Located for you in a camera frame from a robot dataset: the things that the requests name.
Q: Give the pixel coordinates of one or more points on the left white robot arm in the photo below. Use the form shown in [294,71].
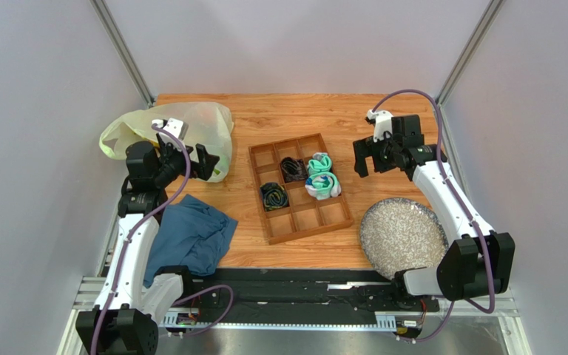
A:
[126,316]

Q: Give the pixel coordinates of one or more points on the brown wooden divider tray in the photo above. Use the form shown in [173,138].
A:
[306,216]

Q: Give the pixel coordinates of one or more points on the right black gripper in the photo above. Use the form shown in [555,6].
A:
[376,151]

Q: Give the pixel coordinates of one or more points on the white teal rolled sock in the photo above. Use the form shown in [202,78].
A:
[323,185]

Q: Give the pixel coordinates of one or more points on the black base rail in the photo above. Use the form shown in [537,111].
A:
[300,299]

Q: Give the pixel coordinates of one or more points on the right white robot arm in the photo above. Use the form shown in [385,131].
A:
[479,259]

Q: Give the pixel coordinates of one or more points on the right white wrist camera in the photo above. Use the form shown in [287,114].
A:
[381,120]

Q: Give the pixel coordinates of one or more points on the translucent yellowish plastic bag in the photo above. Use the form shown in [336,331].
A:
[208,123]

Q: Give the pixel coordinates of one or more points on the speckled ceramic plate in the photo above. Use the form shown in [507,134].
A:
[398,234]

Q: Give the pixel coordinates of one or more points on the blue cloth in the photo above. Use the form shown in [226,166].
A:
[192,234]

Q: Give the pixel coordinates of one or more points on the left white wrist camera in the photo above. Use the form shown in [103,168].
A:
[172,127]

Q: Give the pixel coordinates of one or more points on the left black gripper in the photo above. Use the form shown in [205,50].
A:
[203,169]

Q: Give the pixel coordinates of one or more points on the mint green rolled sock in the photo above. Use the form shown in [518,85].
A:
[320,162]

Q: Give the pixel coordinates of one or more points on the black rolled sock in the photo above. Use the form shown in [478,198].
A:
[293,170]

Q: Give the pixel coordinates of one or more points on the dark blue striped sock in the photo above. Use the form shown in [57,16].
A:
[273,196]

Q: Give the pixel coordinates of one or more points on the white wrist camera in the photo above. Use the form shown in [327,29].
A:
[172,127]
[381,120]

